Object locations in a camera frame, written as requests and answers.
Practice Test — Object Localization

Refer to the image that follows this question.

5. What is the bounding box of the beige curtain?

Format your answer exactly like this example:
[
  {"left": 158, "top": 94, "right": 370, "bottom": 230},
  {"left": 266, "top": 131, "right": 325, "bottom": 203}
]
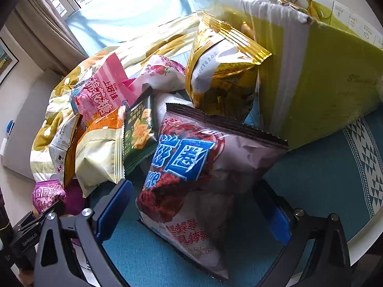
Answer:
[{"left": 15, "top": 0, "right": 87, "bottom": 75}]

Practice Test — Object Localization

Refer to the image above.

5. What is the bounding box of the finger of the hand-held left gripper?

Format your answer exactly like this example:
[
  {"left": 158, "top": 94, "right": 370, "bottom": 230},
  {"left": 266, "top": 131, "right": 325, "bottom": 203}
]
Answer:
[{"left": 28, "top": 200, "right": 66, "bottom": 225}]

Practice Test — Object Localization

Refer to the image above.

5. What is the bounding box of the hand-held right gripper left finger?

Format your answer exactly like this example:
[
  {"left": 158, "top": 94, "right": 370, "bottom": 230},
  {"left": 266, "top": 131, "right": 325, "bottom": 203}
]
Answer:
[{"left": 34, "top": 179, "right": 134, "bottom": 287}]

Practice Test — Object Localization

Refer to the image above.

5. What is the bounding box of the pink marshmallow bag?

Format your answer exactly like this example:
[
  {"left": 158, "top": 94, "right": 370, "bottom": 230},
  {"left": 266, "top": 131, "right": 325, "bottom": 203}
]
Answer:
[{"left": 69, "top": 52, "right": 135, "bottom": 126}]

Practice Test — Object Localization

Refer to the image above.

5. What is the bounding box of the orange snack packet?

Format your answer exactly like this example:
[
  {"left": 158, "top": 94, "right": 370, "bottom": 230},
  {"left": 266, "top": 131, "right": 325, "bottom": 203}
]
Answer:
[{"left": 64, "top": 116, "right": 88, "bottom": 187}]

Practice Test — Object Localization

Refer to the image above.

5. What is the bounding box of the maroon chip bag blue label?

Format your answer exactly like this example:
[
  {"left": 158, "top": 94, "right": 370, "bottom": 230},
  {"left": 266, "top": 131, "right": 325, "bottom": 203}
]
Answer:
[{"left": 136, "top": 103, "right": 289, "bottom": 283}]

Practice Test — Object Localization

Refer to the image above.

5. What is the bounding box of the green and white cardboard box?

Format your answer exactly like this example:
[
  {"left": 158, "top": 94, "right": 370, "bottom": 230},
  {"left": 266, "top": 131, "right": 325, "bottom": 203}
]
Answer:
[{"left": 187, "top": 0, "right": 383, "bottom": 151}]

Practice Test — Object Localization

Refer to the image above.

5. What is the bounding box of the blue and white tube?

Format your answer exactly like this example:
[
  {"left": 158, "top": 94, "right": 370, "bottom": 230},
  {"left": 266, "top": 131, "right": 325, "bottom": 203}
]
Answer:
[{"left": 0, "top": 120, "right": 15, "bottom": 156}]

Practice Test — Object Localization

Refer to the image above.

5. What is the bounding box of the orange and cream snack bag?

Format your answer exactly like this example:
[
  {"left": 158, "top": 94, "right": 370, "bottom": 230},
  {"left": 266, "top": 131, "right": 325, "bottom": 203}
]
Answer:
[{"left": 75, "top": 106, "right": 126, "bottom": 198}]

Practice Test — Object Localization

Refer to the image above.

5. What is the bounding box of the framed wall picture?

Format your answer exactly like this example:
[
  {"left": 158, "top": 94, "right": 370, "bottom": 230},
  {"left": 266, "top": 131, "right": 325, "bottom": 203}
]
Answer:
[{"left": 0, "top": 37, "right": 19, "bottom": 87}]

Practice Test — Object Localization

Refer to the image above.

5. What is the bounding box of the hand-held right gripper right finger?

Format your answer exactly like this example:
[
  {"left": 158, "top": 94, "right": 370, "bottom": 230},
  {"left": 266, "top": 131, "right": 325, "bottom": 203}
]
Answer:
[{"left": 253, "top": 179, "right": 350, "bottom": 287}]

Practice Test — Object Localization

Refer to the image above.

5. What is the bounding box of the dark green cracker packet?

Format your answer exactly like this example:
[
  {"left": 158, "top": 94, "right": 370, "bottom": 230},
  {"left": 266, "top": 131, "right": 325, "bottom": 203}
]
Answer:
[{"left": 123, "top": 87, "right": 159, "bottom": 175}]

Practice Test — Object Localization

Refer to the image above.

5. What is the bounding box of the white chip bag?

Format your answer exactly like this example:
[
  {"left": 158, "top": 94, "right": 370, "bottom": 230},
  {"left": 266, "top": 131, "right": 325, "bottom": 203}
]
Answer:
[{"left": 49, "top": 115, "right": 80, "bottom": 186}]

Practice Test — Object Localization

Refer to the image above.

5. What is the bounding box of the white strawberry print packet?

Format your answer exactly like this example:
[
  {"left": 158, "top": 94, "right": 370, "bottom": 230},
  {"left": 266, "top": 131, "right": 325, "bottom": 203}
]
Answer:
[{"left": 132, "top": 54, "right": 186, "bottom": 92}]

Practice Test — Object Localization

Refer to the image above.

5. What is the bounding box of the floral blanket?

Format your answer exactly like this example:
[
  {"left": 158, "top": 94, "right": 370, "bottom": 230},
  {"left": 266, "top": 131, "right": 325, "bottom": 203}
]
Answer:
[{"left": 30, "top": 15, "right": 204, "bottom": 183}]

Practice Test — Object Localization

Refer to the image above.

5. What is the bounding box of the teal patterned tablecloth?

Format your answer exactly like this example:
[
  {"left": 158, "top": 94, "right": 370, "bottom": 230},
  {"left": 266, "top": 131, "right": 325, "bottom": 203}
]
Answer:
[{"left": 87, "top": 108, "right": 383, "bottom": 287}]

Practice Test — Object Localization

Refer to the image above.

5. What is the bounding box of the purple snack packet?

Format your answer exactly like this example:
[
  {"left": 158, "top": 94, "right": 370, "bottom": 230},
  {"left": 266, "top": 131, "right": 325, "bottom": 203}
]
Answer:
[{"left": 32, "top": 181, "right": 87, "bottom": 216}]

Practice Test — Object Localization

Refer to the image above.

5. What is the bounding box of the gold foil snack bag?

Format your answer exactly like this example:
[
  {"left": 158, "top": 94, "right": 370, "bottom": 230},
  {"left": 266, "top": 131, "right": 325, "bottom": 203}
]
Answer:
[{"left": 185, "top": 12, "right": 272, "bottom": 117}]

